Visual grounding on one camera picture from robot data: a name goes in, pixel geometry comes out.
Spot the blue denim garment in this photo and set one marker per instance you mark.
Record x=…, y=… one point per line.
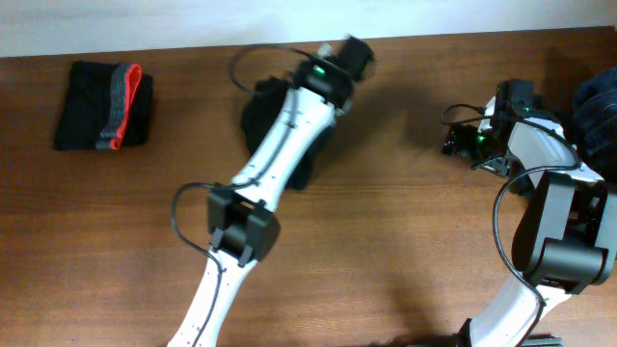
x=594, y=116

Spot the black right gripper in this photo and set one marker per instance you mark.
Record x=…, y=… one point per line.
x=467, y=148

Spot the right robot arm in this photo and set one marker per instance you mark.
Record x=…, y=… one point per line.
x=553, y=220

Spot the black garment red band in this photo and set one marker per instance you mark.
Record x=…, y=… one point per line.
x=107, y=107

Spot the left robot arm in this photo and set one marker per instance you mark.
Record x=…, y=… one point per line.
x=301, y=108

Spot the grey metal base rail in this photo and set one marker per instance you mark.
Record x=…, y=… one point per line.
x=543, y=341

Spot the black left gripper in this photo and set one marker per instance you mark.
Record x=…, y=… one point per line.
x=297, y=80

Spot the black t-shirt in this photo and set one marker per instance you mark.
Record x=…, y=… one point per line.
x=259, y=115

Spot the black clothes pile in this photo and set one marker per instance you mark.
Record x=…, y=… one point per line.
x=564, y=125

